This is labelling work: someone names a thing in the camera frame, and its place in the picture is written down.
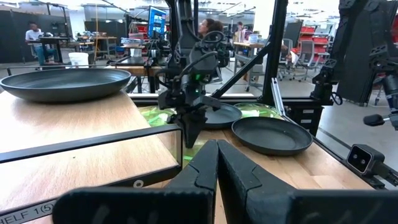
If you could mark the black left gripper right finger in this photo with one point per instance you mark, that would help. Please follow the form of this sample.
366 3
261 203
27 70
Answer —
280 208

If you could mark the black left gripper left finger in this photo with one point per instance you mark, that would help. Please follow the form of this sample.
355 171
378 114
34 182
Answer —
140 205

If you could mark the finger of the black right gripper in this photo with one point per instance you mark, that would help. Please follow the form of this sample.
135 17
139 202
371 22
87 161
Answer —
183 127
197 124

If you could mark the medium dark grey plate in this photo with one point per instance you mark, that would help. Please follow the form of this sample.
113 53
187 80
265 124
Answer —
225 116

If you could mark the transparent green plate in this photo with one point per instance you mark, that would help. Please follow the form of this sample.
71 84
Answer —
155 116
258 109

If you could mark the small dark grey plate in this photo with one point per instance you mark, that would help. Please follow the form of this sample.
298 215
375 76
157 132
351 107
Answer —
270 137

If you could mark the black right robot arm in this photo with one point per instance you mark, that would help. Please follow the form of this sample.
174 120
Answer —
185 31

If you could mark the person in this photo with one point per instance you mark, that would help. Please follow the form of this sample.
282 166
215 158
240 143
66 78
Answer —
38 43
208 28

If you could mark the blue lit monitor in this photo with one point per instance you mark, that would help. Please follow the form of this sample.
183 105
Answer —
157 21

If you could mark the black drawer cabinet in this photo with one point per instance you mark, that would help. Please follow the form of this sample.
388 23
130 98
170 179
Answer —
306 118

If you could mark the white bucket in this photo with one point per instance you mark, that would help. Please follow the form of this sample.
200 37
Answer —
78 59

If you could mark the grey office chair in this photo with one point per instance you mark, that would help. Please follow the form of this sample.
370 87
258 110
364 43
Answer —
306 56

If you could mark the black equipment stand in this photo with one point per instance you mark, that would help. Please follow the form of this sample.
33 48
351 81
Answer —
357 46

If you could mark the table-level camera box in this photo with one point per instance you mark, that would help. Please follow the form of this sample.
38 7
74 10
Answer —
362 158

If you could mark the wooden shelf with black frame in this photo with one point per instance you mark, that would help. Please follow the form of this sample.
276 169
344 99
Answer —
62 130

